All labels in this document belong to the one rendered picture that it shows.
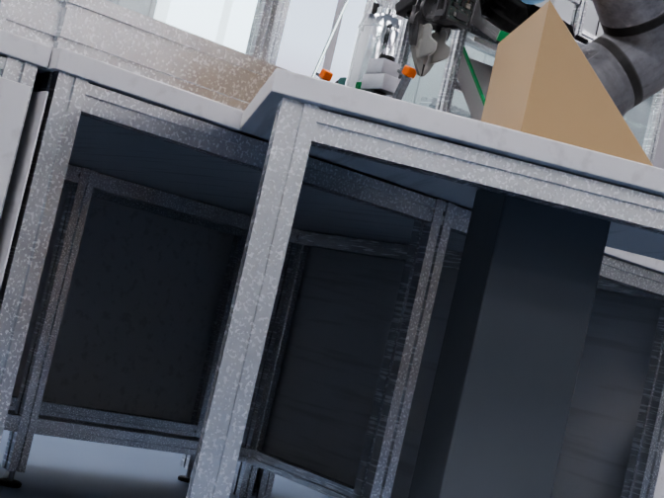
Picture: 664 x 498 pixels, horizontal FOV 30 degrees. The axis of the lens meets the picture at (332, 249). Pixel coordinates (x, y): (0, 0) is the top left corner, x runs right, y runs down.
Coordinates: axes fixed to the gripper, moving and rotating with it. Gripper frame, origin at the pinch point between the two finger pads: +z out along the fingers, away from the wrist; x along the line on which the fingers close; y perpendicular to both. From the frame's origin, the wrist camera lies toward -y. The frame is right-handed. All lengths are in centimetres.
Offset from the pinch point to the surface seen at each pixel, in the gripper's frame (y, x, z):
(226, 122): 16, -47, 23
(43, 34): 6, -74, 18
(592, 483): -1, 74, 70
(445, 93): -13.2, 19.0, -1.3
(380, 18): -86, 55, -33
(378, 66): -8.9, -2.2, 0.0
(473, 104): -6.5, 21.0, 0.4
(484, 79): -14.9, 30.3, -7.6
